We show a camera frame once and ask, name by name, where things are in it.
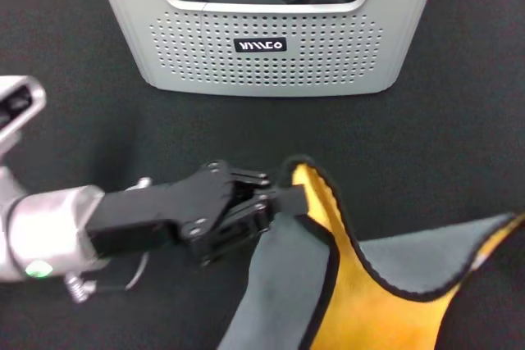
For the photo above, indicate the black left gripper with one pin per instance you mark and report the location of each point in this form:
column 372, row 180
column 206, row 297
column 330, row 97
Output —
column 172, row 210

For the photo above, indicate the grey and yellow towel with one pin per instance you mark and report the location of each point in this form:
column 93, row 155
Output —
column 287, row 284

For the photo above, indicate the grey perforated storage box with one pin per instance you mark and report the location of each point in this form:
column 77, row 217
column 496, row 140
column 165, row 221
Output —
column 287, row 75

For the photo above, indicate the black tablecloth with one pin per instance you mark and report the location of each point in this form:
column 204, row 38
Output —
column 102, row 141

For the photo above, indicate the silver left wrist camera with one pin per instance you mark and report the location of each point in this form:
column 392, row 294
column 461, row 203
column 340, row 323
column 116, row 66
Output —
column 20, row 100

